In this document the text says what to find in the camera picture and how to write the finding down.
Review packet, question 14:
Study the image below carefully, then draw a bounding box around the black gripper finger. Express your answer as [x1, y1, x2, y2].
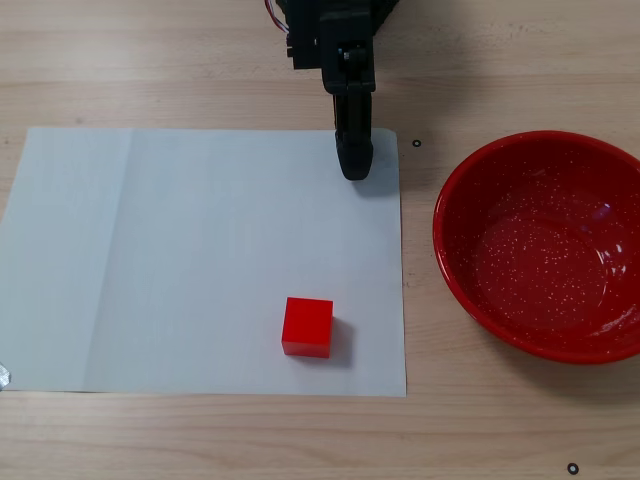
[344, 88, 377, 182]
[331, 92, 352, 179]

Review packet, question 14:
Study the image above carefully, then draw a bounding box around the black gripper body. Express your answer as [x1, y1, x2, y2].
[287, 0, 378, 96]

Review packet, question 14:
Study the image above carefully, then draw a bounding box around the red cube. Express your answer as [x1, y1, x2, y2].
[280, 296, 335, 359]

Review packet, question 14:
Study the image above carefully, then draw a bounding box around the red speckled bowl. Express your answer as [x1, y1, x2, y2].
[432, 130, 640, 365]

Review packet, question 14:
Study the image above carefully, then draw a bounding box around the white paper sheet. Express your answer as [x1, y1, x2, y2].
[0, 127, 409, 400]

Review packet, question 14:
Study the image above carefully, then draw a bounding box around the red white black servo cable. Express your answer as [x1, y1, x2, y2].
[264, 0, 292, 35]

